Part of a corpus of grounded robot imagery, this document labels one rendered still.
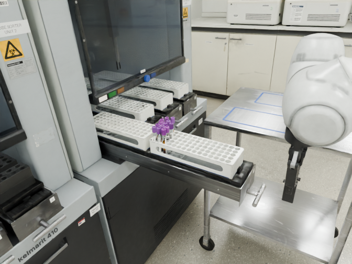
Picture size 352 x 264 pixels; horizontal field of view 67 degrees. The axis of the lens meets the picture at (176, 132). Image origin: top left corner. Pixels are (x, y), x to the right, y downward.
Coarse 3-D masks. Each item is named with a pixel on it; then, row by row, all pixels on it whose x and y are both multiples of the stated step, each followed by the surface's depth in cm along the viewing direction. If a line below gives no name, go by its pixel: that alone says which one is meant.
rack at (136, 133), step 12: (96, 120) 103; (108, 120) 103; (120, 120) 103; (132, 120) 103; (96, 132) 103; (108, 132) 103; (120, 132) 95; (132, 132) 94; (144, 132) 94; (132, 144) 94; (144, 144) 91
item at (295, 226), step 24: (240, 96) 130; (264, 96) 128; (216, 120) 109; (240, 120) 108; (264, 120) 107; (240, 144) 158; (336, 144) 89; (264, 192) 148; (216, 216) 134; (240, 216) 133; (264, 216) 133; (288, 216) 132; (312, 216) 131; (336, 216) 131; (288, 240) 120; (312, 240) 119
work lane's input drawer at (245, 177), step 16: (112, 144) 99; (128, 160) 97; (144, 160) 92; (160, 160) 89; (176, 176) 86; (192, 176) 82; (208, 176) 80; (240, 176) 77; (224, 192) 78; (240, 192) 75; (256, 192) 80
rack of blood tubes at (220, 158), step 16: (160, 144) 86; (176, 144) 85; (192, 144) 86; (208, 144) 85; (224, 144) 84; (176, 160) 86; (192, 160) 87; (208, 160) 78; (224, 160) 78; (240, 160) 80; (224, 176) 78
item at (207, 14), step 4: (204, 12) 362; (208, 12) 359; (212, 12) 356; (216, 12) 353; (220, 12) 351; (224, 12) 348; (204, 16) 363; (208, 16) 360; (212, 16) 357; (216, 16) 354; (220, 16) 352; (224, 16) 349
